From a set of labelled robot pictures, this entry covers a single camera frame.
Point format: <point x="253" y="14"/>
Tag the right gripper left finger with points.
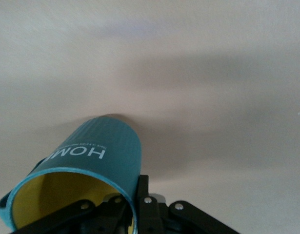
<point x="66" y="217"/>

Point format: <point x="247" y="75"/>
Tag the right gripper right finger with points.
<point x="149" y="214"/>

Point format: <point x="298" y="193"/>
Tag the teal mug yellow inside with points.
<point x="103" y="139"/>

